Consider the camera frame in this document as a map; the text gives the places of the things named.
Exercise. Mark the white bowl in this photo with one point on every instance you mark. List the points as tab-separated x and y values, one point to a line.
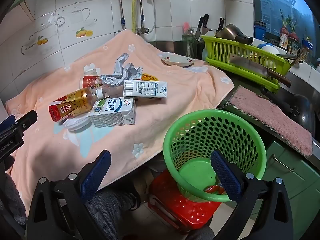
268	49

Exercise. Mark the red snack wrapper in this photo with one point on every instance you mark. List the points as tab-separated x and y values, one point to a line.
212	189

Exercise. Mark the red printed cup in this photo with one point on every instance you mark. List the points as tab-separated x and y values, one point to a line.
90	82

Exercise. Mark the yellow snack packet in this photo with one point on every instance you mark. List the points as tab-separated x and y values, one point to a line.
150	77

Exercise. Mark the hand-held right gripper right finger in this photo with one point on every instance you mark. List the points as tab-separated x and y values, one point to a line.
225	177

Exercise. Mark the black wok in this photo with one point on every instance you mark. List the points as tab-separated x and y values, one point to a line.
303	112

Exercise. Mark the bronze metal pot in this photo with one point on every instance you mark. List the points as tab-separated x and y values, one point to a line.
230	32

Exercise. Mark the red plastic stool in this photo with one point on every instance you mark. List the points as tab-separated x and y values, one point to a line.
175	205

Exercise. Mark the person's leg in grey pants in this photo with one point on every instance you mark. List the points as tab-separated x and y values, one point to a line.
110	212

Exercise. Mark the green plastic dish rack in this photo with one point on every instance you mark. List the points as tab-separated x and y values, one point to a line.
220	47

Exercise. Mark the green and white milk carton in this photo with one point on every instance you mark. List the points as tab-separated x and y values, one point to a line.
112	115

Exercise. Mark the potted sprouting plant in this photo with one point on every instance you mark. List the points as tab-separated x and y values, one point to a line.
284	32
293	37

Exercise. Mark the tea bottle with red label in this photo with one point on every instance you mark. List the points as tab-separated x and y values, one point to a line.
70	105

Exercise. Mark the silver foil bag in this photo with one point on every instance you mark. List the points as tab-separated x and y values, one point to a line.
122	72

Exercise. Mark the pink dish cloth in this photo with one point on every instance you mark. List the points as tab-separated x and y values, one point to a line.
270	117

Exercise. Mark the blue and white milk carton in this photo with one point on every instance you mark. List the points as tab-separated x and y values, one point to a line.
145	88

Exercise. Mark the metal water pipe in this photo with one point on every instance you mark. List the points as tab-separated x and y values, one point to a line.
121	5

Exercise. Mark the white plastic bottle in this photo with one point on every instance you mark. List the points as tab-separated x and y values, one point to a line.
75	125

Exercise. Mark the metal water valve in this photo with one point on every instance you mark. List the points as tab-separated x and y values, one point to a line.
142	30

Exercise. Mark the white plate with red flowers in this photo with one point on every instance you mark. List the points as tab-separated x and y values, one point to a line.
176	60

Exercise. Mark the glass jar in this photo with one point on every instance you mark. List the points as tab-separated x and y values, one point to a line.
189	43

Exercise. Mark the green cabinet door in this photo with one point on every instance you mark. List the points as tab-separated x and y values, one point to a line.
295	187

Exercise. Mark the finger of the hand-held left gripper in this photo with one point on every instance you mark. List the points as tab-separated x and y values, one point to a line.
25	120

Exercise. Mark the green mesh plastic basket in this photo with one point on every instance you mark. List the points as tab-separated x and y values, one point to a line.
200	135

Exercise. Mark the pink brush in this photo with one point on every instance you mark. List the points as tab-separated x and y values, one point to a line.
185	27

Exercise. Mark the peach floral towel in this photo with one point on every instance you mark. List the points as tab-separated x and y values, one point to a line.
160	120

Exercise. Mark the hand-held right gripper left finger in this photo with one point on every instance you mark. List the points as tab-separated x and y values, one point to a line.
96	177

